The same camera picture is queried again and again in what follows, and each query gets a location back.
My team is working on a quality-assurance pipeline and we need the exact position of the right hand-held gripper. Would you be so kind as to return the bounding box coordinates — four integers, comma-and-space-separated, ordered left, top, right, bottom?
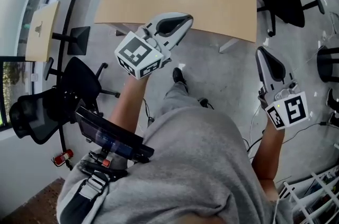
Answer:
255, 46, 309, 130

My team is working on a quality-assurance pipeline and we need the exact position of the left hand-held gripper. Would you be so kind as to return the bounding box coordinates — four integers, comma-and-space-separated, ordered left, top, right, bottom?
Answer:
114, 12, 194, 81

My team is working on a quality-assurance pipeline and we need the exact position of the person's left forearm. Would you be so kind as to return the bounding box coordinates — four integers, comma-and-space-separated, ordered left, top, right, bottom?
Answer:
109, 75, 149, 139

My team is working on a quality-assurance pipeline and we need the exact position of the person's right forearm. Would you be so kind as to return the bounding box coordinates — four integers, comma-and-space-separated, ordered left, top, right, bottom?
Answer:
251, 119, 286, 202

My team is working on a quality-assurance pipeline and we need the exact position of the white table leg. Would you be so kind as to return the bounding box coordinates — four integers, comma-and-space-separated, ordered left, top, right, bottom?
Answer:
219, 38, 240, 54
105, 22, 138, 33

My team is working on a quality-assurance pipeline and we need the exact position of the person's grey trouser leg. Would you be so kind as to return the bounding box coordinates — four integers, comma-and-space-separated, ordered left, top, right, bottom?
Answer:
160, 82, 202, 115

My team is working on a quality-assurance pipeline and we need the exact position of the black chest-mounted screen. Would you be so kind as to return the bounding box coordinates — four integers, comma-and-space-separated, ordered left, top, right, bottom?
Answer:
74, 105, 155, 163

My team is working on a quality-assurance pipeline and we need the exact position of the small wooden side table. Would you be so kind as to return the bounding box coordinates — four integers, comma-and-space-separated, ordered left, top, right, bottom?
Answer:
25, 1, 91, 62

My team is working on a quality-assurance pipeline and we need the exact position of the white metal shelf rack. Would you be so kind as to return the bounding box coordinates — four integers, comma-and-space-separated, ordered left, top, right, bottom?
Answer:
275, 164, 339, 224

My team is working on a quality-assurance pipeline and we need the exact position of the person's grey sweatshirt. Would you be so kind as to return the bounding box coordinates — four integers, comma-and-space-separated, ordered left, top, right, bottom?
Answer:
56, 106, 295, 224

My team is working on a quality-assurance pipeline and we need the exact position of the black mesh-back office chair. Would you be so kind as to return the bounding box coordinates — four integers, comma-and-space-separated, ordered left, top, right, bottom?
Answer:
8, 56, 120, 146

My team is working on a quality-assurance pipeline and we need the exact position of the red fire extinguisher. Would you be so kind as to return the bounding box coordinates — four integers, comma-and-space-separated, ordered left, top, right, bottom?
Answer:
51, 149, 74, 168

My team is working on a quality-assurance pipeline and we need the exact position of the white floor cable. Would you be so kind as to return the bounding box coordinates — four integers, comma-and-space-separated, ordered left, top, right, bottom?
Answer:
304, 43, 328, 65

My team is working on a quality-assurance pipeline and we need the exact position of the long black floor cable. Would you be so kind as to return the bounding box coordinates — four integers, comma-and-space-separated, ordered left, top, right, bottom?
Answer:
244, 121, 329, 157

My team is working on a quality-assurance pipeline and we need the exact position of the black chest mount red button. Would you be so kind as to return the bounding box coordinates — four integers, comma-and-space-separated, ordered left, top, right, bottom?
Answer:
79, 150, 128, 182

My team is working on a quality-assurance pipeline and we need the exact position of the grey chest harness strap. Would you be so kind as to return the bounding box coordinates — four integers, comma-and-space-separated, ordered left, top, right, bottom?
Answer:
76, 172, 112, 200

